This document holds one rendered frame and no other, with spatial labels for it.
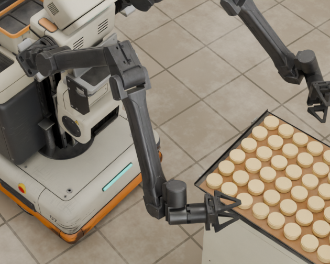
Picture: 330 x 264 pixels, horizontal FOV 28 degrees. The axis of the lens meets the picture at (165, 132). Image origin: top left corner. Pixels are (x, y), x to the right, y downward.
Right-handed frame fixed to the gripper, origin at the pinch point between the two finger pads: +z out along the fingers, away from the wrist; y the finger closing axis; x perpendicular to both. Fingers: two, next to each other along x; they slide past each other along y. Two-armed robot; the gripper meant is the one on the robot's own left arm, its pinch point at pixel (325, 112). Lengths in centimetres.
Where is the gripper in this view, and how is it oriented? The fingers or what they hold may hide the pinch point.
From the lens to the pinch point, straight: 217.3
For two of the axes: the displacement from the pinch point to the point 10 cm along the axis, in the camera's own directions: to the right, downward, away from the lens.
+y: -0.1, 6.4, 7.7
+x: -10.0, 0.6, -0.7
